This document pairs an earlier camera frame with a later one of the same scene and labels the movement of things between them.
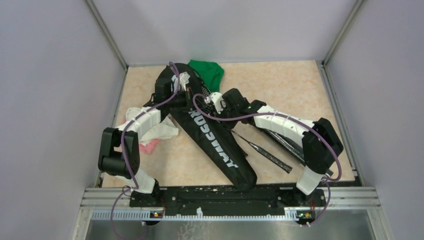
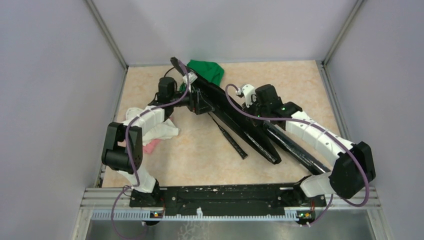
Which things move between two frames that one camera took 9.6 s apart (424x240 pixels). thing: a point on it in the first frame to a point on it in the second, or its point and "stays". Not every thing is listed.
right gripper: [228, 126] to [254, 121]
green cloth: [212, 73] stays
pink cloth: [148, 148] stays
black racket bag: [190, 97] to [230, 113]
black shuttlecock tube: [292, 147] stays
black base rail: [230, 197] stays
